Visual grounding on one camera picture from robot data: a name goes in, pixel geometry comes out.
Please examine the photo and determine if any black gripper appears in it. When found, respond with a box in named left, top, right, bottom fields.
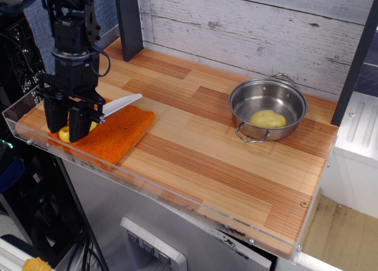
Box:
left=37, top=48, right=105, bottom=142

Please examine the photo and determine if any yellow handled white toy knife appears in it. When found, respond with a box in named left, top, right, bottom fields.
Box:
left=58, top=93, right=142, bottom=143

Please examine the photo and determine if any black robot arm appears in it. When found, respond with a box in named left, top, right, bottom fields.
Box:
left=11, top=0, right=106, bottom=142

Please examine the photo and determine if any orange knitted cloth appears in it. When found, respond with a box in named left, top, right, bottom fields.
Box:
left=48, top=105, right=155, bottom=167

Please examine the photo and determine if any black plastic crate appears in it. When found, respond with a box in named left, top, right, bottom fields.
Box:
left=2, top=18, right=45, bottom=93

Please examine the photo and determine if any clear acrylic table guard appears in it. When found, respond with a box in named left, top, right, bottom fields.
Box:
left=1, top=25, right=339, bottom=265

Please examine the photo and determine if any silver toy fridge cabinet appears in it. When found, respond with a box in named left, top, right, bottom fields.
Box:
left=63, top=161, right=276, bottom=270

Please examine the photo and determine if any yellow toy potato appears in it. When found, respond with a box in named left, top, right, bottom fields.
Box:
left=249, top=110, right=287, bottom=128

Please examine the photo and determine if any small steel pot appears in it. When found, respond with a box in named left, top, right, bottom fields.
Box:
left=229, top=74, right=308, bottom=143

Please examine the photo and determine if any white side counter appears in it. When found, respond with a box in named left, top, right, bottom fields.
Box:
left=320, top=92, right=377, bottom=218

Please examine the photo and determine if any dark grey left post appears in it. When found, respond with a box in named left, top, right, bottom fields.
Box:
left=115, top=0, right=144, bottom=61

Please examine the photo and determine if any dark grey post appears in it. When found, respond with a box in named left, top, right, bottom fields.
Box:
left=115, top=0, right=144, bottom=61
left=331, top=0, right=377, bottom=126

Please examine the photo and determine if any dark grey right post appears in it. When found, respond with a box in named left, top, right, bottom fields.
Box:
left=331, top=0, right=377, bottom=126

